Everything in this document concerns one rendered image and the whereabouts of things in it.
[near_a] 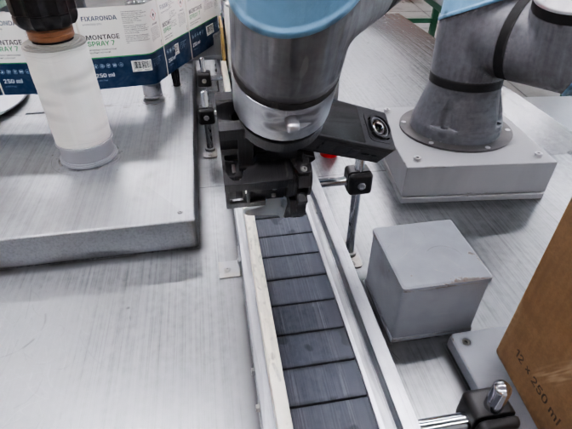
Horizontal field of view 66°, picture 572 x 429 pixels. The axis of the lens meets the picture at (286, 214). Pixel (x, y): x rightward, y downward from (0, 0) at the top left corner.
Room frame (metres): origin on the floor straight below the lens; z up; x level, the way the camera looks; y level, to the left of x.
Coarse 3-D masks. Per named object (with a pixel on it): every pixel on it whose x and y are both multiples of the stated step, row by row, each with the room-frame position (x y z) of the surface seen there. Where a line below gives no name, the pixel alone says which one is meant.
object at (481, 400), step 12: (504, 384) 0.15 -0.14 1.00; (468, 396) 0.16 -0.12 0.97; (480, 396) 0.16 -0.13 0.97; (492, 396) 0.15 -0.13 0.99; (504, 396) 0.15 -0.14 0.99; (456, 408) 0.16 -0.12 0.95; (468, 408) 0.15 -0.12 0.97; (480, 408) 0.15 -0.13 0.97; (492, 408) 0.15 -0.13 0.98; (504, 408) 0.15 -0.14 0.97; (420, 420) 0.15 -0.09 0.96; (432, 420) 0.15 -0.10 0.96; (444, 420) 0.15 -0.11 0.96; (456, 420) 0.15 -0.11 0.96; (468, 420) 0.15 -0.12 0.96; (480, 420) 0.14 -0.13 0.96; (492, 420) 0.14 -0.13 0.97; (504, 420) 0.14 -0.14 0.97; (516, 420) 0.14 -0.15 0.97
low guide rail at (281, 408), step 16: (224, 64) 0.97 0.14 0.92; (224, 80) 0.87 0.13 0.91; (256, 240) 0.38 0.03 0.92; (256, 256) 0.35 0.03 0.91; (256, 272) 0.33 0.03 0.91; (256, 288) 0.31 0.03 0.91; (272, 320) 0.27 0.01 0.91; (272, 336) 0.25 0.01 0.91; (272, 352) 0.23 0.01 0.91; (272, 368) 0.22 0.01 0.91; (272, 384) 0.20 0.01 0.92; (272, 400) 0.19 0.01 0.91; (288, 416) 0.17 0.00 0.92
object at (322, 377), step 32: (256, 224) 0.45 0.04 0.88; (288, 224) 0.45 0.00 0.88; (288, 256) 0.39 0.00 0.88; (320, 256) 0.39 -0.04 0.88; (288, 288) 0.34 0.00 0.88; (320, 288) 0.34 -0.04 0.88; (288, 320) 0.29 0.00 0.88; (320, 320) 0.29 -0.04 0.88; (288, 352) 0.26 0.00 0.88; (320, 352) 0.26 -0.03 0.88; (352, 352) 0.26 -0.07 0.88; (288, 384) 0.22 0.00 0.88; (320, 384) 0.22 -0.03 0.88; (352, 384) 0.22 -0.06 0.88; (320, 416) 0.19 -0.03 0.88; (352, 416) 0.19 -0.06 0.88
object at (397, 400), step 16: (320, 192) 0.41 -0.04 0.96; (320, 208) 0.38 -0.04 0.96; (336, 224) 0.35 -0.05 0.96; (336, 240) 0.33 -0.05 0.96; (336, 256) 0.31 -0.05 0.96; (352, 272) 0.28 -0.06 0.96; (352, 288) 0.26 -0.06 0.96; (352, 304) 0.25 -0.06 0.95; (368, 304) 0.25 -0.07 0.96; (368, 320) 0.23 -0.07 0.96; (368, 336) 0.21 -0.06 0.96; (384, 352) 0.20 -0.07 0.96; (384, 368) 0.19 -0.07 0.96; (384, 384) 0.18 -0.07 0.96; (400, 384) 0.17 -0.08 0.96; (400, 400) 0.16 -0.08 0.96; (400, 416) 0.15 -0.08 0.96
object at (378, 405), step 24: (240, 216) 0.47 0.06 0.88; (312, 216) 0.47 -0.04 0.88; (240, 240) 0.42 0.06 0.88; (336, 288) 0.34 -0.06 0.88; (360, 336) 0.28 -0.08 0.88; (264, 360) 0.25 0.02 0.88; (360, 360) 0.25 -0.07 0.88; (264, 384) 0.22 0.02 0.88; (264, 408) 0.20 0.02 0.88; (384, 408) 0.20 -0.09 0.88
